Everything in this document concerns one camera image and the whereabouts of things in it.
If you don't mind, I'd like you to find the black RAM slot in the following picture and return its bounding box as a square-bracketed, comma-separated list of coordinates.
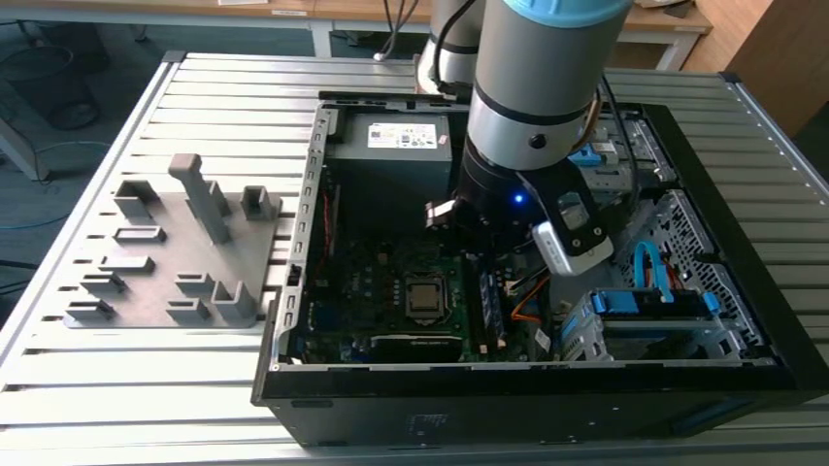
[465, 256, 488, 354]

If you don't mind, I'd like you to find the grey power supply unit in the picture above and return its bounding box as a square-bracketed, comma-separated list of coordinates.
[324, 114, 465, 229]

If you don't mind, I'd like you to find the blue plastic drive latch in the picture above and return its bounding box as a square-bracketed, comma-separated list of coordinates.
[569, 145, 617, 169]

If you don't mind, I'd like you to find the grey metal drive cage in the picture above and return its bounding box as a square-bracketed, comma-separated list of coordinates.
[581, 110, 679, 229]

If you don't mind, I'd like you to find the silver CPU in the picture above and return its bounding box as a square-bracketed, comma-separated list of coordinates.
[409, 283, 449, 314]

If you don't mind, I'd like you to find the black CPU socket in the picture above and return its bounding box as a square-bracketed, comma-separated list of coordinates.
[400, 275, 457, 325]

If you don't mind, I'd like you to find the green motherboard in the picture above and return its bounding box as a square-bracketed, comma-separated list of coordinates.
[290, 237, 559, 365]

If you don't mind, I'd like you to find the blue disk carrier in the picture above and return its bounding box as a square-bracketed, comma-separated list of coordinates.
[591, 287, 721, 321]

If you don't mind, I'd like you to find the black graphics card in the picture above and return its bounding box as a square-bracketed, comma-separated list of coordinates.
[370, 333, 465, 364]

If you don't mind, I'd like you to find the black PC case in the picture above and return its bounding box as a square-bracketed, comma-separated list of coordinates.
[250, 89, 829, 448]

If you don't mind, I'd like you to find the grey metal disk bay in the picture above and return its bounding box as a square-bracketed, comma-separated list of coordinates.
[557, 290, 751, 363]

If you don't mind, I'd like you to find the grey parts rack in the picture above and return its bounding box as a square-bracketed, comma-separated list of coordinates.
[63, 152, 285, 330]

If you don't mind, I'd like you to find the wooden cabinet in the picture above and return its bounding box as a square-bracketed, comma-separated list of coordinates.
[683, 0, 829, 140]

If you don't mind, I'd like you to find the dark wheeled bin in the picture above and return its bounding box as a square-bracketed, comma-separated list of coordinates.
[0, 21, 111, 132]

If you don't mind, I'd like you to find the white table leg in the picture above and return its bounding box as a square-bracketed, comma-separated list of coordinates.
[0, 116, 51, 183]

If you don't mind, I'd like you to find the black camera bracket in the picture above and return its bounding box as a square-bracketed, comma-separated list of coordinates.
[516, 162, 616, 257]

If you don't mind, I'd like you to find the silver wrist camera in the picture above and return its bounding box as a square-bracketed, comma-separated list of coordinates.
[530, 220, 616, 278]

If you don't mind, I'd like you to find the orange wire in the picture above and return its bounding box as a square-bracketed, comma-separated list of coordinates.
[509, 276, 553, 322]

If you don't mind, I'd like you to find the brown cable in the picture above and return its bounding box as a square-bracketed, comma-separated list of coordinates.
[583, 91, 608, 150]

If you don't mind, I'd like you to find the red wire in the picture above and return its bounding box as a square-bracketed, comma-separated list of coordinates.
[322, 182, 337, 256]

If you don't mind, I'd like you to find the blue flat data wire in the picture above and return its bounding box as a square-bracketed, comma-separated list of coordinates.
[633, 240, 677, 305]

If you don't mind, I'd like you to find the black camera cable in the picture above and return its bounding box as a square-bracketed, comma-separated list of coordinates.
[432, 0, 481, 101]

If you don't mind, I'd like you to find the cable with grey plug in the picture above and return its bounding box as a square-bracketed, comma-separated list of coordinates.
[373, 0, 420, 62]

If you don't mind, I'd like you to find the wooden desk white frame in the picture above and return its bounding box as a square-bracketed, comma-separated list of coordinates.
[213, 0, 715, 72]

